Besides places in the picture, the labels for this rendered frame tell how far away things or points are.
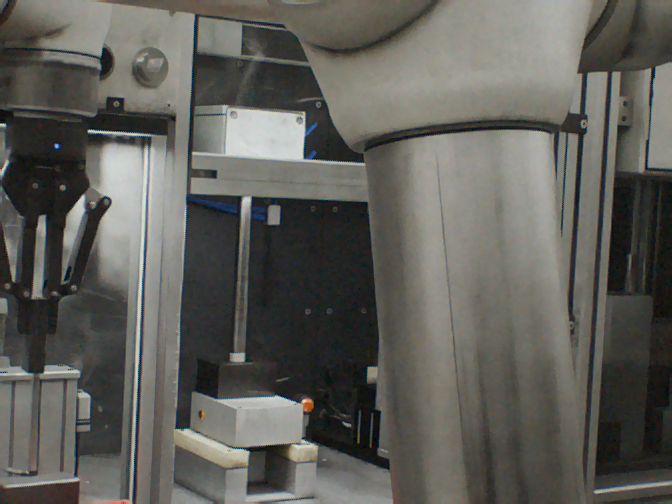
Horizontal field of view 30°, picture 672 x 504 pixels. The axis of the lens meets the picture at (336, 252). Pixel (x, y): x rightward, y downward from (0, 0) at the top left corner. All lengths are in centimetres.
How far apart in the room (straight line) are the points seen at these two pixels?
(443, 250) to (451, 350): 5
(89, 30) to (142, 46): 17
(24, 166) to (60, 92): 8
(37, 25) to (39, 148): 11
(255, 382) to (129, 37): 52
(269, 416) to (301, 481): 9
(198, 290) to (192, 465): 33
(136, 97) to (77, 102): 17
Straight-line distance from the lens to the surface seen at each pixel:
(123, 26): 133
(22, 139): 117
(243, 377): 162
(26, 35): 116
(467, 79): 61
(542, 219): 64
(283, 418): 159
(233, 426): 156
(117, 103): 131
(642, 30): 76
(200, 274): 186
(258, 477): 167
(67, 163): 120
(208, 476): 159
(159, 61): 131
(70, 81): 117
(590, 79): 170
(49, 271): 120
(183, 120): 136
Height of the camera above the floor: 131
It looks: 3 degrees down
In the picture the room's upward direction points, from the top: 3 degrees clockwise
